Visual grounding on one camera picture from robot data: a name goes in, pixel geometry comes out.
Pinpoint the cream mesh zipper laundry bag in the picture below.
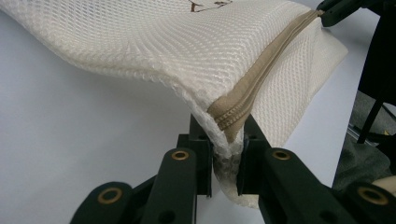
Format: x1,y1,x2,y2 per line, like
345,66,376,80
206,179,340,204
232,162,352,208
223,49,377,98
0,0,349,209

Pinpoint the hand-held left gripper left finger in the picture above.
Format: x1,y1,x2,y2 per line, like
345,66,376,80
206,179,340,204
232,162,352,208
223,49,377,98
177,113,215,198

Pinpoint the black metal stand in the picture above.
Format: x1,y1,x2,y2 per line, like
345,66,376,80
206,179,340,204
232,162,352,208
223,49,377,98
356,92,396,147

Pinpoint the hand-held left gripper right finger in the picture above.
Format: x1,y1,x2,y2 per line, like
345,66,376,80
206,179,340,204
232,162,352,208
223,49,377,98
235,113,273,196

